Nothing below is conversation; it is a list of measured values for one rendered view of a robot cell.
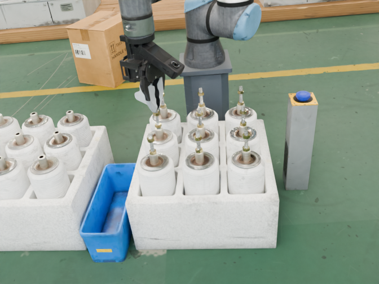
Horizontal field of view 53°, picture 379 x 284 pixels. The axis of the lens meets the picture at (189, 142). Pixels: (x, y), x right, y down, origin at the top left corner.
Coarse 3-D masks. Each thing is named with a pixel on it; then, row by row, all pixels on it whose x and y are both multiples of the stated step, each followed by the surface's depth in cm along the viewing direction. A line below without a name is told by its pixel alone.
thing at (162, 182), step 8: (168, 168) 97; (144, 176) 97; (152, 176) 96; (160, 176) 96; (168, 176) 98; (144, 184) 99; (152, 184) 98; (160, 184) 98; (168, 184) 99; (144, 192) 101; (152, 192) 99; (160, 192) 99; (168, 192) 100
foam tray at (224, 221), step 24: (264, 144) 114; (264, 192) 104; (144, 216) 100; (168, 216) 100; (192, 216) 99; (216, 216) 99; (240, 216) 98; (264, 216) 98; (144, 240) 105; (168, 240) 105; (192, 240) 104; (216, 240) 104; (240, 240) 103; (264, 240) 103
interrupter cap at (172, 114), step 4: (168, 112) 120; (172, 112) 120; (152, 116) 119; (160, 116) 119; (168, 116) 119; (172, 116) 118; (176, 116) 118; (160, 120) 116; (164, 120) 116; (168, 120) 116
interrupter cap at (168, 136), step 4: (152, 132) 111; (164, 132) 111; (168, 132) 110; (164, 136) 109; (168, 136) 108; (172, 136) 108; (156, 140) 107; (160, 140) 107; (164, 140) 107; (168, 140) 107; (156, 144) 106; (160, 144) 106
